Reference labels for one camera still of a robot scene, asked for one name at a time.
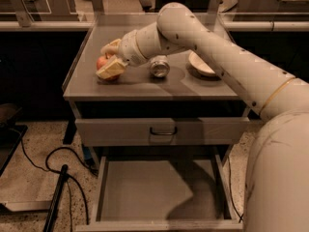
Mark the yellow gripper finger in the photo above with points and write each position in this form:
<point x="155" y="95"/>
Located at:
<point x="111" y="48"/>
<point x="120" y="65"/>

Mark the red apple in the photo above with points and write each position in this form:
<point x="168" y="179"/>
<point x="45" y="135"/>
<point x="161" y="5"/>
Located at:
<point x="106" y="68"/>

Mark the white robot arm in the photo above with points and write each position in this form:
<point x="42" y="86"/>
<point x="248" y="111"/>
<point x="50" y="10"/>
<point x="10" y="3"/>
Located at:
<point x="276" y="197"/>

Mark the grey drawer cabinet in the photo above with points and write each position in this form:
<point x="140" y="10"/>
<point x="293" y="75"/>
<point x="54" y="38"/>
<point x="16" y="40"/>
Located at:
<point x="183" y="93"/>

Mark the grey top drawer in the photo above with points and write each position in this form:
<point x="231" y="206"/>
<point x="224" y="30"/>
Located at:
<point x="136" y="131"/>

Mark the grey open middle drawer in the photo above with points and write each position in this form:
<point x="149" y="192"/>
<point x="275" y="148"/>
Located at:
<point x="162" y="195"/>

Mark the silver soda can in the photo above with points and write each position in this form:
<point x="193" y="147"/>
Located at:
<point x="159" y="66"/>

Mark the white paper bowl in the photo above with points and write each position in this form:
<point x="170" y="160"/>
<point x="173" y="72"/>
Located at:
<point x="199" y="65"/>

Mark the dark equipment base left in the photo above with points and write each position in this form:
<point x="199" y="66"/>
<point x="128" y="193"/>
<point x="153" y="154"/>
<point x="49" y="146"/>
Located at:
<point x="10" y="133"/>

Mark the black bar on floor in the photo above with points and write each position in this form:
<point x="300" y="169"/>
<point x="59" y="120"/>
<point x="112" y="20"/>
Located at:
<point x="53" y="209"/>

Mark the black drawer handle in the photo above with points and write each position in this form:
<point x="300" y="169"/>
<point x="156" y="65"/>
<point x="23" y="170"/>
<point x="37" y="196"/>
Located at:
<point x="163" y="133"/>

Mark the grey metal post left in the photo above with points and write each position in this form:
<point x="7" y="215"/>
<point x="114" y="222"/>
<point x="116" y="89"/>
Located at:
<point x="21" y="13"/>

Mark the white horizontal rail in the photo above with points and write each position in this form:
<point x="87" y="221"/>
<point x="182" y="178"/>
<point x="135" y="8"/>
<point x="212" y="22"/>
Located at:
<point x="230" y="26"/>

